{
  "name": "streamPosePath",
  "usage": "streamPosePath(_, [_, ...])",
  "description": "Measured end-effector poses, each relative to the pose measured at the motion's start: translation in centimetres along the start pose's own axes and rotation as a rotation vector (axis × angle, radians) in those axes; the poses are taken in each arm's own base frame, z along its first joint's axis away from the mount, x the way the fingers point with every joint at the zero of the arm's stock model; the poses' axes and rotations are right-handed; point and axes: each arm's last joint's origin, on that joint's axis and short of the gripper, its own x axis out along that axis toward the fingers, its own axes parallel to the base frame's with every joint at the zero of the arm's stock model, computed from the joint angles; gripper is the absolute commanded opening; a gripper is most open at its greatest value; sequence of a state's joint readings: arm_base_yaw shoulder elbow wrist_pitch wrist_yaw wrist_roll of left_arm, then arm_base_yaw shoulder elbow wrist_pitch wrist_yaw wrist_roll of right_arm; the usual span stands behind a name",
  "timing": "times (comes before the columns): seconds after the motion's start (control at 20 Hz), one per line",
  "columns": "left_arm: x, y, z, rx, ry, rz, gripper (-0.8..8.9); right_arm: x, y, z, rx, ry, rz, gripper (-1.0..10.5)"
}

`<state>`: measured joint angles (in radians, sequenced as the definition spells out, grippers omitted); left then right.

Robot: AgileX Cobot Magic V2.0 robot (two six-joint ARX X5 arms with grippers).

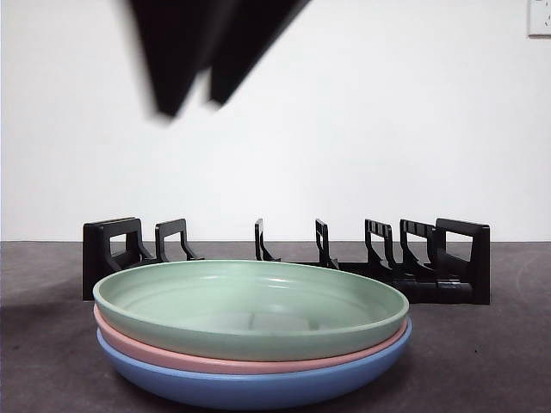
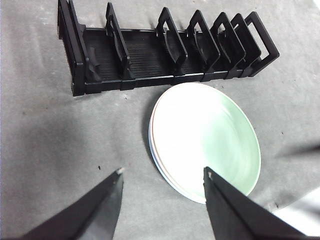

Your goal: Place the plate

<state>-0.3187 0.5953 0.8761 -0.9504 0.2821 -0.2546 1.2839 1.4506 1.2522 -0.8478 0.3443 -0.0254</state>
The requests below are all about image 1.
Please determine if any white wall socket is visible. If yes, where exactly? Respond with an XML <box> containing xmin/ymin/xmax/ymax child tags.
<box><xmin>527</xmin><ymin>0</ymin><xmax>551</xmax><ymax>38</ymax></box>

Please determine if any black plastic dish rack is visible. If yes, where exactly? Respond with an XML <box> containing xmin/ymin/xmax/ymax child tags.
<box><xmin>81</xmin><ymin>217</ymin><xmax>491</xmax><ymax>305</ymax></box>

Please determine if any green round plate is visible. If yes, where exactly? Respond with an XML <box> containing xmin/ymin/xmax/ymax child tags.
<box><xmin>92</xmin><ymin>259</ymin><xmax>410</xmax><ymax>361</ymax></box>

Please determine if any pink round plate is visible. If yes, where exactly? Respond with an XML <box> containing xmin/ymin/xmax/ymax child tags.
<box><xmin>93</xmin><ymin>303</ymin><xmax>409</xmax><ymax>375</ymax></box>

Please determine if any blue round plate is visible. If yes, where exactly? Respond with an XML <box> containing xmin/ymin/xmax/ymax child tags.
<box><xmin>96</xmin><ymin>317</ymin><xmax>413</xmax><ymax>411</ymax></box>

